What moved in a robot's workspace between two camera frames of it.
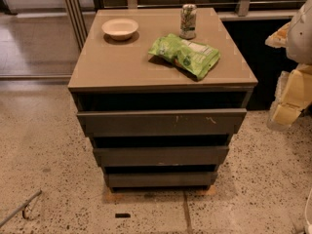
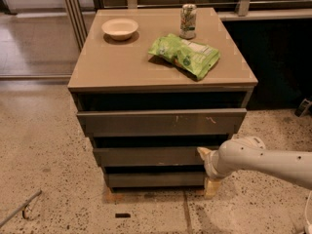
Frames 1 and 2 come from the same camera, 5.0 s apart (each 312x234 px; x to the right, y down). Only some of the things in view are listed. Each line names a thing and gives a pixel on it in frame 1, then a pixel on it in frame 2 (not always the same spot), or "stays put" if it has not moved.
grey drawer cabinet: (160, 111) stays put
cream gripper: (300, 36) -> (210, 167)
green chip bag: (193, 57) stays put
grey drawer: (199, 156) stays put
